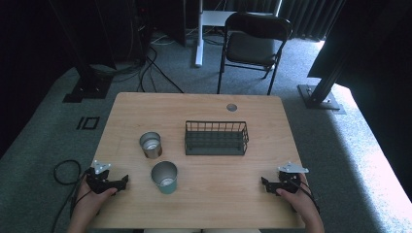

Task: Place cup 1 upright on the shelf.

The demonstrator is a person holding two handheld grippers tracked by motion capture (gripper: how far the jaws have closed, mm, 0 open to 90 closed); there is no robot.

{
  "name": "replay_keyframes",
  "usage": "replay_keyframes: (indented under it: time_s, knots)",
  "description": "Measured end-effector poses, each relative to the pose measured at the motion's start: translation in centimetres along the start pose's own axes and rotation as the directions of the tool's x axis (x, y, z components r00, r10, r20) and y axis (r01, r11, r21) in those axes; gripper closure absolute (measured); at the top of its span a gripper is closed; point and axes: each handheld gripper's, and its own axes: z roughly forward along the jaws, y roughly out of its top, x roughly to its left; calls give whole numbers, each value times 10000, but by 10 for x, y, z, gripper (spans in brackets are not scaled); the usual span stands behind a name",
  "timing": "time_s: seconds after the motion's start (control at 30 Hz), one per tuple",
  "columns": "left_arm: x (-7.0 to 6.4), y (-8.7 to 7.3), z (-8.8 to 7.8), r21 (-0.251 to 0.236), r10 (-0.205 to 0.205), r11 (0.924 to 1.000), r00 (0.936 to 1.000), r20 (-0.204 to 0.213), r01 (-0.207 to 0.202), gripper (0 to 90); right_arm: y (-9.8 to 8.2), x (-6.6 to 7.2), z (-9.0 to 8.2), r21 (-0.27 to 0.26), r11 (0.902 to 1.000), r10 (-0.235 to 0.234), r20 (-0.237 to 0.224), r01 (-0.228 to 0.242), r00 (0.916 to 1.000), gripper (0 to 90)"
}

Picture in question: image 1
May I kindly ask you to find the black stand with square base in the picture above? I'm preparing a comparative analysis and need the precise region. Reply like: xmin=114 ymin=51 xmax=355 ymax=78
xmin=48 ymin=0 xmax=114 ymax=104

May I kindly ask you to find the left hand-held gripper cable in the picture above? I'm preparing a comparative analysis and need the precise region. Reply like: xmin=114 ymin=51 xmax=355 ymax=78
xmin=69 ymin=169 xmax=93 ymax=219

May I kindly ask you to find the black wire basket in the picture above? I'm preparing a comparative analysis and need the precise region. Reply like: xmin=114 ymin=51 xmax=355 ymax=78
xmin=184 ymin=120 xmax=250 ymax=156

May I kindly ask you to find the black folding chair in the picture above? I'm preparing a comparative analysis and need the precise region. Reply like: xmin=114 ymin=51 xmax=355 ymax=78
xmin=216 ymin=12 xmax=293 ymax=96

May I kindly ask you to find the black slanted stand with base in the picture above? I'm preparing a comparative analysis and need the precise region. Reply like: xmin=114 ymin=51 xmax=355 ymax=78
xmin=296 ymin=48 xmax=347 ymax=116

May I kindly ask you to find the black looped floor cable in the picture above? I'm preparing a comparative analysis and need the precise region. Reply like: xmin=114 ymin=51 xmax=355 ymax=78
xmin=51 ymin=159 xmax=83 ymax=233

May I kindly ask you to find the teal metal cup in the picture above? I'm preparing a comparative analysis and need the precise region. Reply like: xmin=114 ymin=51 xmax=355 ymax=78
xmin=151 ymin=160 xmax=179 ymax=195

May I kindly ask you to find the person's right hand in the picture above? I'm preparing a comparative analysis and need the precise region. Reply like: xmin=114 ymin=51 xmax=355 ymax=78
xmin=276 ymin=173 xmax=321 ymax=225

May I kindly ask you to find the grey pleated curtain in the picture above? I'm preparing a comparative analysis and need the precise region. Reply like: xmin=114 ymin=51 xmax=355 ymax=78
xmin=207 ymin=0 xmax=346 ymax=42

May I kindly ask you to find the black floor cables bundle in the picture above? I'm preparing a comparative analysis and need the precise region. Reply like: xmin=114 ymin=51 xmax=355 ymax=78
xmin=90 ymin=18 xmax=185 ymax=95

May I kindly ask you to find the person's left hand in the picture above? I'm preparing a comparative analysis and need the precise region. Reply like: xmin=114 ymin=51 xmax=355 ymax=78
xmin=68 ymin=176 xmax=119 ymax=224

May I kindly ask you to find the right hand-held gripper cable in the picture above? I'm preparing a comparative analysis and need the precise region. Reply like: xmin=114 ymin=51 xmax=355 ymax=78
xmin=290 ymin=179 xmax=322 ymax=216

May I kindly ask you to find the hand-held gripper cable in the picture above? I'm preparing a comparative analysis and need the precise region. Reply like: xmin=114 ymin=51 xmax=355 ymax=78
xmin=69 ymin=169 xmax=93 ymax=219
xmin=290 ymin=179 xmax=322 ymax=216

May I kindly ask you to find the brown metal cup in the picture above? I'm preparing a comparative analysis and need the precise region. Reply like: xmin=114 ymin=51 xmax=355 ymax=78
xmin=139 ymin=131 xmax=163 ymax=160

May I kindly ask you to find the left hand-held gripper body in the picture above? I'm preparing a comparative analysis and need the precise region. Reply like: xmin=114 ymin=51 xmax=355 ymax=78
xmin=86 ymin=159 xmax=122 ymax=195

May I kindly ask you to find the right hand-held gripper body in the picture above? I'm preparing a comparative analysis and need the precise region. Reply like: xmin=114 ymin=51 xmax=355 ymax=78
xmin=274 ymin=161 xmax=310 ymax=195

